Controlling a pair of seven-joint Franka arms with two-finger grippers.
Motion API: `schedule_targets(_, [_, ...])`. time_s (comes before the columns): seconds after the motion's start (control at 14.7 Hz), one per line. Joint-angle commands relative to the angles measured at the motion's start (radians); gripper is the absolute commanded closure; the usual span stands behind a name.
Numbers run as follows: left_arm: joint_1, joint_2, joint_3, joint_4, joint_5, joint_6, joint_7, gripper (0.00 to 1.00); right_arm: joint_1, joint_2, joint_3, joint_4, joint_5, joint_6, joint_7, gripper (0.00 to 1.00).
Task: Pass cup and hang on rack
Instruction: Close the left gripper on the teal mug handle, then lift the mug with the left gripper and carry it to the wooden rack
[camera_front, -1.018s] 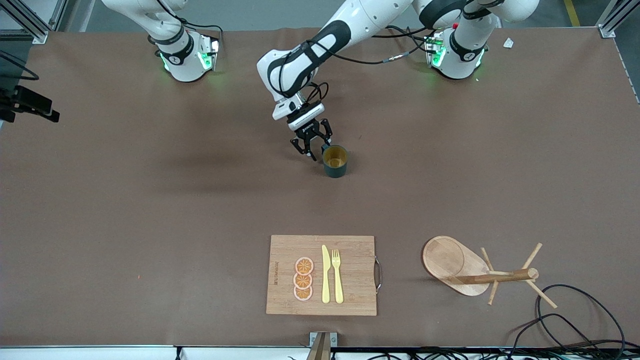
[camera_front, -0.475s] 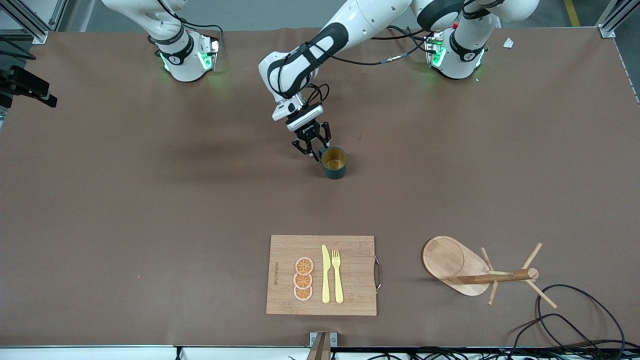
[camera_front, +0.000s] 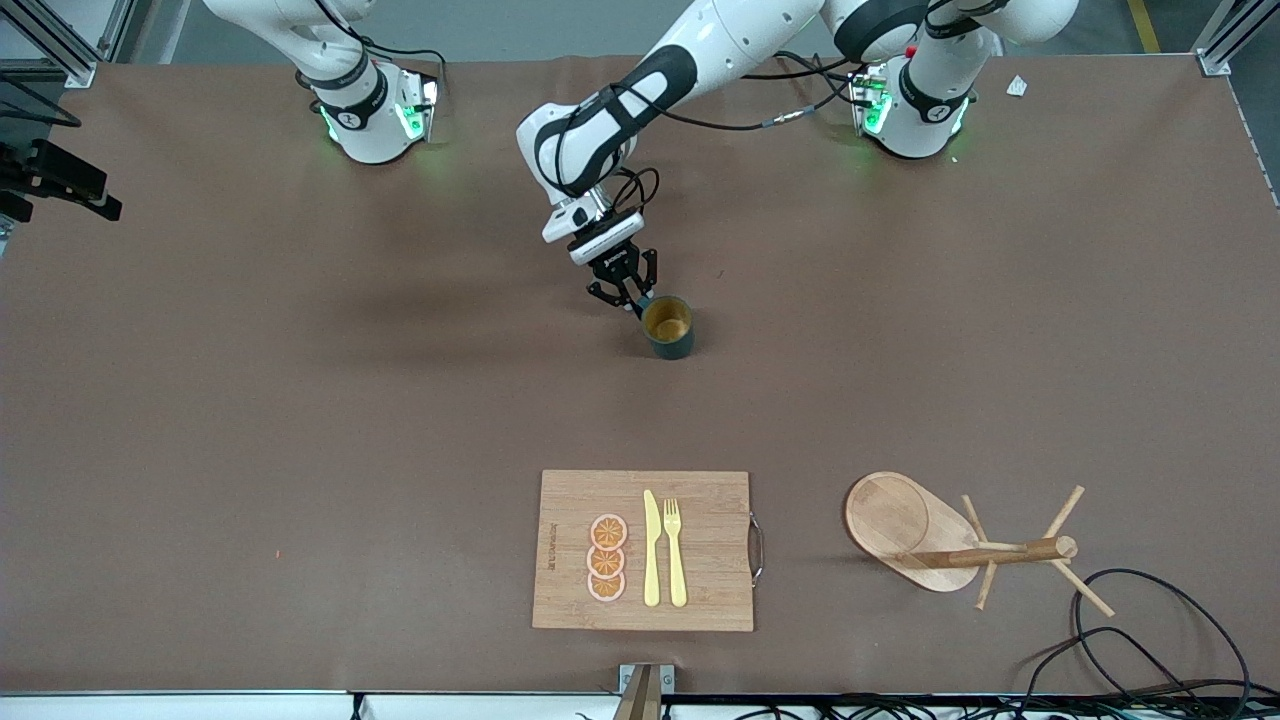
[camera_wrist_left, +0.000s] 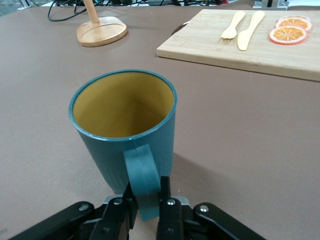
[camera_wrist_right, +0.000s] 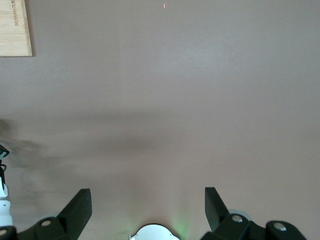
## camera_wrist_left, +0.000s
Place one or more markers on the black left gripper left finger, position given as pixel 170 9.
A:
pixel 107 220

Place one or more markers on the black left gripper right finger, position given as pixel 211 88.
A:
pixel 170 220

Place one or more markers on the teal cup with yellow inside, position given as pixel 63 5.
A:
pixel 110 155

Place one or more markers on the wooden cup rack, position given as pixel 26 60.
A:
pixel 102 32

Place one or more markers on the brown table mat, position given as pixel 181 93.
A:
pixel 37 100

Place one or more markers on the yellow plastic knife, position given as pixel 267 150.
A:
pixel 247 35

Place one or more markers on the yellow plastic fork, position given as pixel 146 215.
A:
pixel 232 27

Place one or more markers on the orange slice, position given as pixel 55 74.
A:
pixel 295 23
pixel 287 35
pixel 295 17

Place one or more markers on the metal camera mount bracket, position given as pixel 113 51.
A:
pixel 270 3

